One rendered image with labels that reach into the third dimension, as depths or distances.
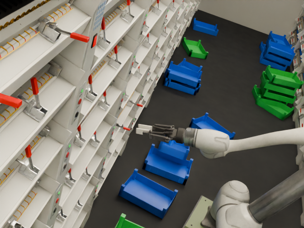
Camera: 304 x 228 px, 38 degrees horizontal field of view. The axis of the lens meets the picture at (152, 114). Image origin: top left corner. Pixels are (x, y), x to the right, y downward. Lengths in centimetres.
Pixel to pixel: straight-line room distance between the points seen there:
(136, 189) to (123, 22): 144
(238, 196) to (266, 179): 109
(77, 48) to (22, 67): 33
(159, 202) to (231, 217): 71
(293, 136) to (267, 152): 153
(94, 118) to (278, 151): 228
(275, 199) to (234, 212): 21
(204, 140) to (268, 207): 42
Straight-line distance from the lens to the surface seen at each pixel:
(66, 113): 117
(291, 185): 206
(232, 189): 227
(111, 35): 142
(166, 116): 353
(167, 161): 306
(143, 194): 275
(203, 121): 364
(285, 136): 211
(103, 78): 156
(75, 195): 189
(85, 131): 160
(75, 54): 109
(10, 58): 78
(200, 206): 251
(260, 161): 349
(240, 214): 212
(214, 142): 207
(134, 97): 262
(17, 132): 93
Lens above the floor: 183
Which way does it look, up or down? 32 degrees down
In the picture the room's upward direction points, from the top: 19 degrees clockwise
